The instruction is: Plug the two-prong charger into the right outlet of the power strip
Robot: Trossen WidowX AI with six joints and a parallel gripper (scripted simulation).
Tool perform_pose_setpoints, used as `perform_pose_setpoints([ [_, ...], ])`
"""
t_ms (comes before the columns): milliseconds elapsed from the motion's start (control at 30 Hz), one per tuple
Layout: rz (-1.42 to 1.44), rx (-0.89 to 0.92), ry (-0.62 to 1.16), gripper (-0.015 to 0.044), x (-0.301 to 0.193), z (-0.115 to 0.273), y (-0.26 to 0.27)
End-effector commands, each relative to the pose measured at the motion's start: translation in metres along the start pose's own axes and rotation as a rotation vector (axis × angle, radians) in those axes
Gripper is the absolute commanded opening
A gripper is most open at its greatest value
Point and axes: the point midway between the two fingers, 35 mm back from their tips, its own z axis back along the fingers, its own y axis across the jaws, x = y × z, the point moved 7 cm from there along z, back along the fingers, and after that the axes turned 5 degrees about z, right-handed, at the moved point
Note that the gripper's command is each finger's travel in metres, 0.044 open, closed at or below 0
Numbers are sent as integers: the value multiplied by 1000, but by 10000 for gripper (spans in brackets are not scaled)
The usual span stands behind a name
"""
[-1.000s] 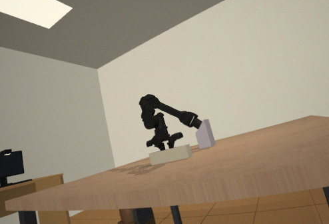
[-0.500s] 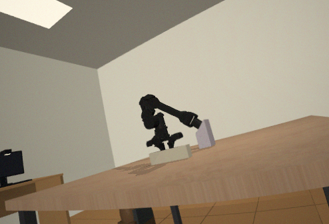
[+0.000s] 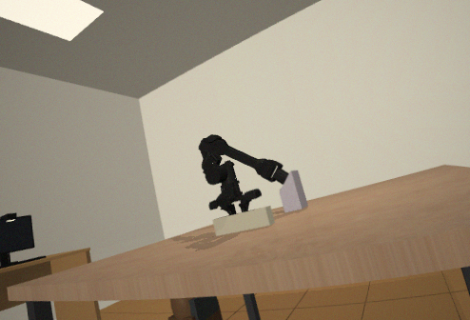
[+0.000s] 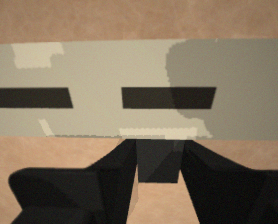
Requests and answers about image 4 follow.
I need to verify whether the black two-prong charger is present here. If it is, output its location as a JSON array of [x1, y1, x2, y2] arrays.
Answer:
[[136, 139, 185, 184]]

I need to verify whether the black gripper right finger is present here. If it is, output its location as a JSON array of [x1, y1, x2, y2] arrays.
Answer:
[[180, 140, 278, 224]]

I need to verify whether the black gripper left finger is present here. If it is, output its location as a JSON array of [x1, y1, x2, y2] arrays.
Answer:
[[8, 139, 137, 224]]

